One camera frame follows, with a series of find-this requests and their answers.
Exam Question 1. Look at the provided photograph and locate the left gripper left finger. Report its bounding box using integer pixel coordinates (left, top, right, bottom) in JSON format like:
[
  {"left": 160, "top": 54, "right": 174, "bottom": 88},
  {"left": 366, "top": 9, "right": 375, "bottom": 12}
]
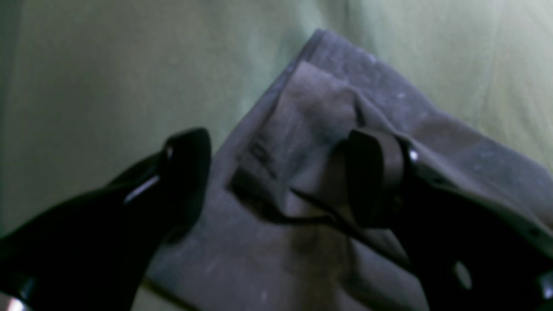
[{"left": 1, "top": 128, "right": 211, "bottom": 311}]

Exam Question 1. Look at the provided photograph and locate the grey t-shirt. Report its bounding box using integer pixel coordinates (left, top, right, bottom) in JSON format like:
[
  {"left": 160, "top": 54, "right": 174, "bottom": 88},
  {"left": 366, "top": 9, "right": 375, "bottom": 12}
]
[{"left": 147, "top": 29, "right": 552, "bottom": 311}]

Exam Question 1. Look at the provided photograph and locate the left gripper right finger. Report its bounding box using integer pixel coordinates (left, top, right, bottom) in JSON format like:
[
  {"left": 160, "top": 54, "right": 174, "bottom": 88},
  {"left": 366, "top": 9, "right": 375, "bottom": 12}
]
[{"left": 344, "top": 129, "right": 553, "bottom": 311}]

